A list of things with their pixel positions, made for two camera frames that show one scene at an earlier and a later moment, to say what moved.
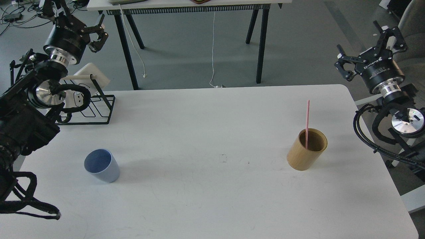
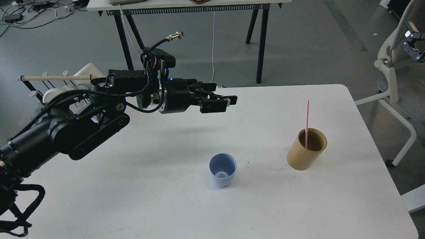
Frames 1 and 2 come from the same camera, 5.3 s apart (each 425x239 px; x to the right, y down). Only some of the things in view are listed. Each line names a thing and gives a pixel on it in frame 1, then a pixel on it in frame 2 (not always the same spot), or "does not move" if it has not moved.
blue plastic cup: x=101 y=163 -> x=222 y=166
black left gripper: x=69 y=35 -> x=179 y=98
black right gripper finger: x=400 y=46 -> x=408 y=46
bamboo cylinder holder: x=299 y=158 does not move
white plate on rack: x=91 y=69 does not move
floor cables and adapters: x=22 y=13 does not move
